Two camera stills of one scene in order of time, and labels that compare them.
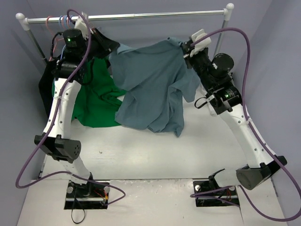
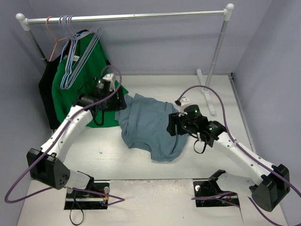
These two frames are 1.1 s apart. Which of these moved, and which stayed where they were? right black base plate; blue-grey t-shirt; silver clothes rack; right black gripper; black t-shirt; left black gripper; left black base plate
Moved: right black gripper; left black gripper; blue-grey t-shirt
Stayed: silver clothes rack; black t-shirt; left black base plate; right black base plate
